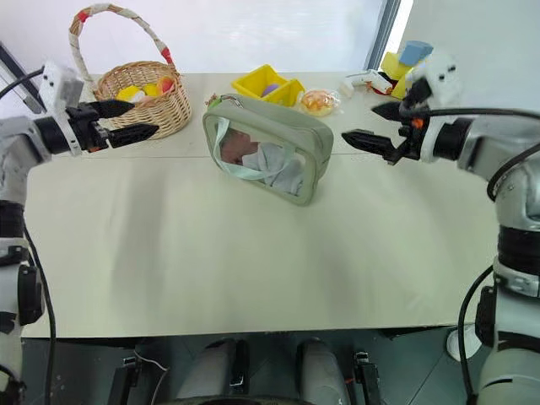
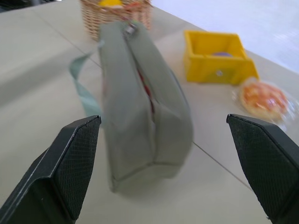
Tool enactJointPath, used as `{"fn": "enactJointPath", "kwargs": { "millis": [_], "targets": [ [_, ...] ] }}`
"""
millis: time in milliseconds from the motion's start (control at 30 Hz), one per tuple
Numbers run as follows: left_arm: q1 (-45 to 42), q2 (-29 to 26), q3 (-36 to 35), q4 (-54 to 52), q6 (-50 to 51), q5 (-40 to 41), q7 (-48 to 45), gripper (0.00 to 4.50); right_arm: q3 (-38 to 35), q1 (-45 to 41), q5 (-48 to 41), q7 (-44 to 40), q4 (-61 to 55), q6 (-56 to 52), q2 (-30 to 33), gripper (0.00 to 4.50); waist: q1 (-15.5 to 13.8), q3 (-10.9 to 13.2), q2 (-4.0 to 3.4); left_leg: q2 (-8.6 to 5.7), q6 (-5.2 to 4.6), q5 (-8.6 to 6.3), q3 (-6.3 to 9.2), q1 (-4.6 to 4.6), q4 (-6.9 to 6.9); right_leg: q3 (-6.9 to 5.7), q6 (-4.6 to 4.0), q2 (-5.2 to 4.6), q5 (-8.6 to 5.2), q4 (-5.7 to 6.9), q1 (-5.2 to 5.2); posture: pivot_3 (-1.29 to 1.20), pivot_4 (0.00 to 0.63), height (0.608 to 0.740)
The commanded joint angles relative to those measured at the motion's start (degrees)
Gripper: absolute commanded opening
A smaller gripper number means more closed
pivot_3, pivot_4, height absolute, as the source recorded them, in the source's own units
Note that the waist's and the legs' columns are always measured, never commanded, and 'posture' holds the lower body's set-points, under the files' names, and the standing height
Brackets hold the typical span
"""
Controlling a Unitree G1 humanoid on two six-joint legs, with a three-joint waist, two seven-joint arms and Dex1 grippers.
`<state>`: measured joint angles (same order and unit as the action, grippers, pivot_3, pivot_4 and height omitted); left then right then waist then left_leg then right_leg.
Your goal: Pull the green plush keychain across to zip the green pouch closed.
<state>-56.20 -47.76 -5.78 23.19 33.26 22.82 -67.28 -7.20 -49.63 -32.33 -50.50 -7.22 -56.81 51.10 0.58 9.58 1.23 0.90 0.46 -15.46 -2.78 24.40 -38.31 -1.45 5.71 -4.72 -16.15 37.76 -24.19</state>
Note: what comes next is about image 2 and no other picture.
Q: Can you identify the yellow object in basket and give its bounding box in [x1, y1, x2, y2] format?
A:
[97, 0, 123, 7]

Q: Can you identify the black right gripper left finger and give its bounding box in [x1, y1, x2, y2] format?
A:
[0, 115, 102, 224]

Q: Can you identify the wrapped orange pastry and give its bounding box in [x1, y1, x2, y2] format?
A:
[231, 78, 297, 129]

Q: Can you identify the purple object in bin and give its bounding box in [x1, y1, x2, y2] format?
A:
[211, 51, 234, 58]

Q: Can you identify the yellow plastic bin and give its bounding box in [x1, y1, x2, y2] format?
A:
[183, 29, 260, 85]

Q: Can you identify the grey-green zipper bag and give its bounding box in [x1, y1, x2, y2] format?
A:
[68, 22, 194, 193]

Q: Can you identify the woven wicker basket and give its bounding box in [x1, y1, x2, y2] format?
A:
[80, 0, 154, 42]

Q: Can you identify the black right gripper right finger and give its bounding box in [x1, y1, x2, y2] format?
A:
[226, 113, 299, 224]

